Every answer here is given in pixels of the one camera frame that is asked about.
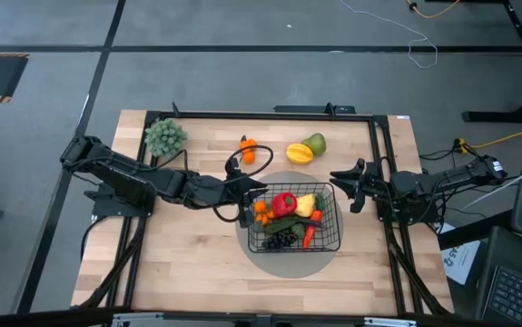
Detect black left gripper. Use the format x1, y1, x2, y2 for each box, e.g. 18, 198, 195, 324
185, 174, 270, 229

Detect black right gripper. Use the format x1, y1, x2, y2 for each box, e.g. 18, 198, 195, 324
330, 157, 396, 214

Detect tangerine cluster with leaves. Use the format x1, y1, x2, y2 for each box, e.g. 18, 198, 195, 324
237, 134, 259, 165
253, 200, 276, 227

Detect red bell pepper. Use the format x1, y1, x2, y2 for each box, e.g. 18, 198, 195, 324
271, 192, 299, 219

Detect green cucumber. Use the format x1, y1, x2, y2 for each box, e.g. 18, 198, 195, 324
263, 216, 302, 235

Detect dark purple grape bunch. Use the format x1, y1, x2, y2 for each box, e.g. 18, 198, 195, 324
261, 232, 294, 251

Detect green pear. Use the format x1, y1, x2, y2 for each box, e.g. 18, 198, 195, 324
300, 132, 328, 156

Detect plain yellow gourd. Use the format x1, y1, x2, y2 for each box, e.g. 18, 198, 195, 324
293, 193, 317, 219

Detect yellow striped squash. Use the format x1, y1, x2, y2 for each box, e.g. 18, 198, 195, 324
285, 143, 315, 165

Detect orange carrot with green leaves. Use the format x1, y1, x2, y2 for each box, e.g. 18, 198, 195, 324
301, 193, 328, 250

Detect round grey mat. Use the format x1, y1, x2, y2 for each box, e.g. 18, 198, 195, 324
234, 170, 345, 279

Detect green artichoke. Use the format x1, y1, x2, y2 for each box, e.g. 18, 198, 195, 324
143, 117, 189, 160

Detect black laptop keyboard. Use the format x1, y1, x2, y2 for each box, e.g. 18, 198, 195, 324
480, 265, 522, 327

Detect black bar with silver brackets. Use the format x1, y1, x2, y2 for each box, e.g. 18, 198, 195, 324
0, 306, 522, 327

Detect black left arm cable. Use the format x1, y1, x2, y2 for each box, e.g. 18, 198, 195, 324
212, 144, 274, 223

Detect black wire basket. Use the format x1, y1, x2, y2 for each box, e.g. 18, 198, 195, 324
246, 181, 342, 254

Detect black aluminium table frame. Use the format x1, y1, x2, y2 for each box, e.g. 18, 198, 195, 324
72, 102, 455, 319

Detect yellow extension cable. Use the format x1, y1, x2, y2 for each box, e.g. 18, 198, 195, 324
458, 130, 522, 154

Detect white floor cable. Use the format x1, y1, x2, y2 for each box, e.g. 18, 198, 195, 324
340, 0, 439, 70

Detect yellow cable with black plug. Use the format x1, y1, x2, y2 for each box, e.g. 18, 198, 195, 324
405, 0, 461, 19

